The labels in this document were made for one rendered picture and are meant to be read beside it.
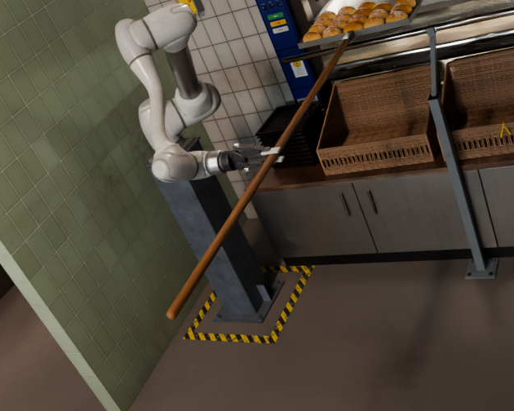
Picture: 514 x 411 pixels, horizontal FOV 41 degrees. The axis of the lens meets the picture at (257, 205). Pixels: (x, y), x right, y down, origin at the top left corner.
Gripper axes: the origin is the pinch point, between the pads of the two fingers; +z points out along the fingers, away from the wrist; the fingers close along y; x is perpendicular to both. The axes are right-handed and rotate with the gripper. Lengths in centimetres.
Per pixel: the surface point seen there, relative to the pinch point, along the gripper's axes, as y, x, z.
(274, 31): 0, -128, -50
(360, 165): 58, -80, -7
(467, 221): 88, -70, 39
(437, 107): 28, -70, 40
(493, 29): 23, -128, 56
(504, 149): 58, -80, 60
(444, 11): 11, -132, 35
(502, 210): 88, -75, 54
